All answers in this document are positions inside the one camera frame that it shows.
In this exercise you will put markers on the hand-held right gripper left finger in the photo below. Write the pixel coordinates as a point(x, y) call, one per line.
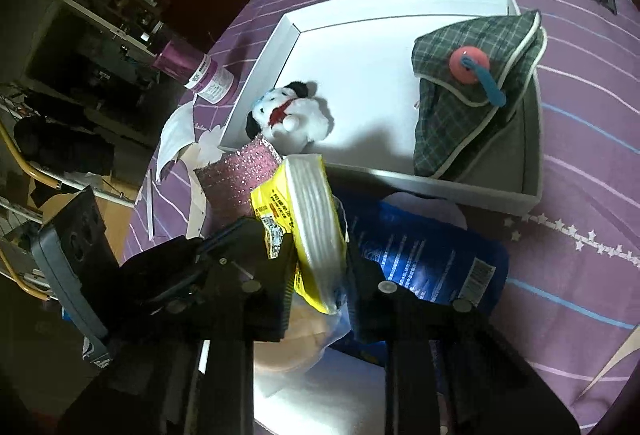
point(270, 310)

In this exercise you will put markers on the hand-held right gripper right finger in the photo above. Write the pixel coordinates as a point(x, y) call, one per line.
point(370, 310)

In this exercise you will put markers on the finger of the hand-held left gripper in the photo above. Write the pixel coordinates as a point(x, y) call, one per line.
point(235, 235)

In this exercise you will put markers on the pink glitter sponge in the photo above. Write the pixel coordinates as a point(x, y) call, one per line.
point(230, 180)

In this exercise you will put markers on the yellow tissue pack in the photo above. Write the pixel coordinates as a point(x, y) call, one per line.
point(305, 215)

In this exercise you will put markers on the blue printed packet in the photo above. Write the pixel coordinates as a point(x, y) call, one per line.
point(430, 260)

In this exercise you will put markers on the white cardboard box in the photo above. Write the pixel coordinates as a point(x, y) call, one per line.
point(370, 80)

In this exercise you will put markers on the clear plastic bag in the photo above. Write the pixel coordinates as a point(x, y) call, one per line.
point(300, 340)

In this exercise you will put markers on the brown cardboard box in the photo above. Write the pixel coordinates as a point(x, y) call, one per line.
point(117, 215)

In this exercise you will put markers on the white flat board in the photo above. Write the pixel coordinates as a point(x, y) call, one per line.
point(315, 400)

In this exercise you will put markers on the white crumpled tissue paper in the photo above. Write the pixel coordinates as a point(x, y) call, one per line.
point(175, 135)

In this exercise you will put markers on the white plush toy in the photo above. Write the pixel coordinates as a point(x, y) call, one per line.
point(305, 120)

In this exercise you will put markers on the purple bottle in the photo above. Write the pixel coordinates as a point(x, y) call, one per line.
point(200, 70)

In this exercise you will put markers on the green plaid pouch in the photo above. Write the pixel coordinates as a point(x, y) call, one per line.
point(465, 130)

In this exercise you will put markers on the purple striped sheet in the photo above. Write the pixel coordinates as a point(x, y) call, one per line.
point(585, 165)

